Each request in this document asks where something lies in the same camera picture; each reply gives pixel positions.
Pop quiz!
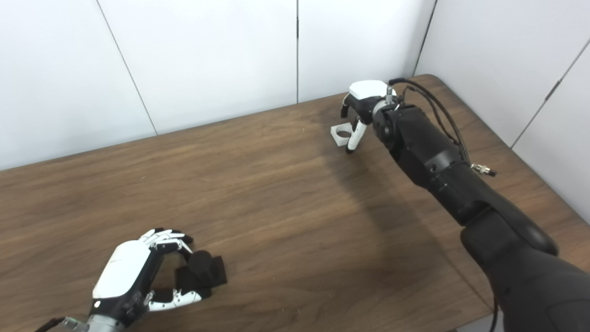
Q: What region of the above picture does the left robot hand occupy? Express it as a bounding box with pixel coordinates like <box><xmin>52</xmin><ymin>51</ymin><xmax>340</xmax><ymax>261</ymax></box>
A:
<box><xmin>90</xmin><ymin>228</ymin><xmax>212</xmax><ymax>326</ymax></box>

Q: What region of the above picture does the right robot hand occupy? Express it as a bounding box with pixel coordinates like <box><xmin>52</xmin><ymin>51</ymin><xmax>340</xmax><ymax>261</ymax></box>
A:
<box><xmin>340</xmin><ymin>80</ymin><xmax>398</xmax><ymax>154</ymax></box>

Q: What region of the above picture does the white square piece with hole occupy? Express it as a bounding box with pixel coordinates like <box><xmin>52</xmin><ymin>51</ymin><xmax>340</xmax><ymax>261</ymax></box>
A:
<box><xmin>330</xmin><ymin>124</ymin><xmax>358</xmax><ymax>147</ymax></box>

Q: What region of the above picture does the black peg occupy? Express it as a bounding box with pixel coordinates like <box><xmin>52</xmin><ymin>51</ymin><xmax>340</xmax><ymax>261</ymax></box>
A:
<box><xmin>174</xmin><ymin>249</ymin><xmax>228</xmax><ymax>298</ymax></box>

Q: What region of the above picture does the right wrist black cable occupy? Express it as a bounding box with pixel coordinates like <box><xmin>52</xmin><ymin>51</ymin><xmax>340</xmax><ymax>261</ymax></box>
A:
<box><xmin>387</xmin><ymin>77</ymin><xmax>497</xmax><ymax>177</ymax></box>

